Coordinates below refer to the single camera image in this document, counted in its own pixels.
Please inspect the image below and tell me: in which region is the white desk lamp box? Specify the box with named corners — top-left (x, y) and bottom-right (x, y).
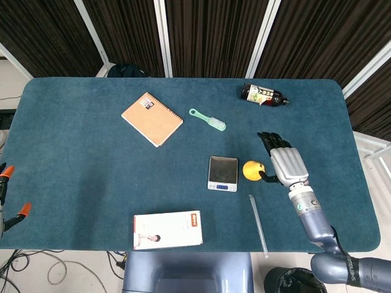
top-left (133, 210), bottom-right (204, 251)

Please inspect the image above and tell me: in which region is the black power plug cable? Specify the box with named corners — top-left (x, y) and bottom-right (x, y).
top-left (106, 251), bottom-right (128, 279)

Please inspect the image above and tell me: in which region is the dark brown partition panel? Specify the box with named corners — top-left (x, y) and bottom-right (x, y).
top-left (0, 0), bottom-right (103, 79)
top-left (82, 0), bottom-right (167, 78)
top-left (345, 74), bottom-right (391, 142)
top-left (255, 0), bottom-right (391, 89)
top-left (164, 0), bottom-right (270, 79)

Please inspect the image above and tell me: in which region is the mint green plastic brush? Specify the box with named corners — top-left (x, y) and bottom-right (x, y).
top-left (188, 108), bottom-right (227, 132)

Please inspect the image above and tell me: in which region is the black clamp with orange tip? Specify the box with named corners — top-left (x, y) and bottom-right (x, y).
top-left (0, 202), bottom-right (32, 237)
top-left (0, 162), bottom-right (15, 208)

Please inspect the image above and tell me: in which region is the teal table cloth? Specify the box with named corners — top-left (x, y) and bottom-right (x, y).
top-left (0, 78), bottom-right (381, 253)

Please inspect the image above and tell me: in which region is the white metal rack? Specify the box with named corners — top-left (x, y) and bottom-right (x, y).
top-left (354, 131), bottom-right (391, 184)

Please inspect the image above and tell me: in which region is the brown spiral notebook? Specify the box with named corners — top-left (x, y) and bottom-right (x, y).
top-left (121, 92), bottom-right (185, 148)

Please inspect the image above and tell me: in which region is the black trash bin with bag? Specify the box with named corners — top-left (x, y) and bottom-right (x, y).
top-left (264, 267), bottom-right (327, 293)

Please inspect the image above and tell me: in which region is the dark sauce bottle with label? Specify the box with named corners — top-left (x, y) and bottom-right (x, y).
top-left (239, 83), bottom-right (290, 108)

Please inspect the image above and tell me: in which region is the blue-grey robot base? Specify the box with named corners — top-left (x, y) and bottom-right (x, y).
top-left (122, 251), bottom-right (254, 293)

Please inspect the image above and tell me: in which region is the small digital kitchen scale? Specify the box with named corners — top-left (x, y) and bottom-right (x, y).
top-left (207, 156), bottom-right (239, 193)

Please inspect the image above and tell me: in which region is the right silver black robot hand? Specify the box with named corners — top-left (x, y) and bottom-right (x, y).
top-left (257, 131), bottom-right (310, 187)

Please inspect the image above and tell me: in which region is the black floor cable bundle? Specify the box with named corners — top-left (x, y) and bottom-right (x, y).
top-left (0, 249), bottom-right (31, 293)

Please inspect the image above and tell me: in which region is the white partition frame post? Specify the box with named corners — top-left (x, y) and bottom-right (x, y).
top-left (245, 0), bottom-right (282, 79)
top-left (73, 0), bottom-right (112, 78)
top-left (342, 39), bottom-right (391, 100)
top-left (0, 42), bottom-right (34, 79)
top-left (153, 0), bottom-right (174, 78)

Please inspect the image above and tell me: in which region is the black bag behind table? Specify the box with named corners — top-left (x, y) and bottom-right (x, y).
top-left (107, 63), bottom-right (147, 79)

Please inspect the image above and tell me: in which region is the clear plastic tube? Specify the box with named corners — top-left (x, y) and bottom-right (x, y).
top-left (248, 194), bottom-right (269, 259)

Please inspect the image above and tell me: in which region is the grey floor cable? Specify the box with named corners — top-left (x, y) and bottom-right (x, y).
top-left (18, 249), bottom-right (108, 293)

